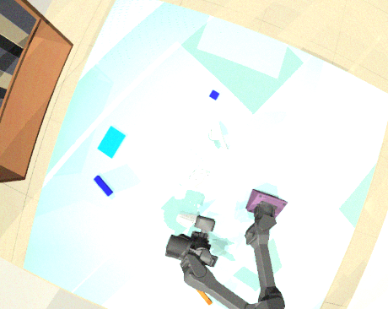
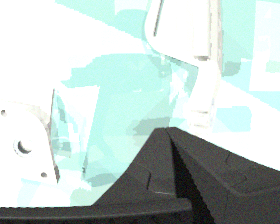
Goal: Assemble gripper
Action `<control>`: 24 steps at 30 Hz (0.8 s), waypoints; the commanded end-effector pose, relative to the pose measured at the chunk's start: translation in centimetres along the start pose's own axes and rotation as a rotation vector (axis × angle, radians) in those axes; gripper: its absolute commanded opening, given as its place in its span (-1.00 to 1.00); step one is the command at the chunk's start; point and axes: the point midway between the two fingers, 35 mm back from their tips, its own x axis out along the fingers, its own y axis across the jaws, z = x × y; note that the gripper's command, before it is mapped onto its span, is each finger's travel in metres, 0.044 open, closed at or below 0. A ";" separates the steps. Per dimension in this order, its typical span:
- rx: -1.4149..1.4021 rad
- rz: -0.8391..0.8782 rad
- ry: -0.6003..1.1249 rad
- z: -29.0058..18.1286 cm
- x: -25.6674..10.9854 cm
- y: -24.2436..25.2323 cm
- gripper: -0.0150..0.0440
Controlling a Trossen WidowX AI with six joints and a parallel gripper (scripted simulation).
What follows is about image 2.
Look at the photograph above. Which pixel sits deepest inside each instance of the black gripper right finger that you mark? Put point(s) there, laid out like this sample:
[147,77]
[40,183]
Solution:
[225,188]

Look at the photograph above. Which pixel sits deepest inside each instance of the white plate with two holes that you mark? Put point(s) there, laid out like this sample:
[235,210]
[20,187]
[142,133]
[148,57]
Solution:
[19,122]

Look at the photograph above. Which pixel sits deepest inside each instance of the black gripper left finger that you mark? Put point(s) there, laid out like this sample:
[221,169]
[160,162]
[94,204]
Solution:
[146,193]

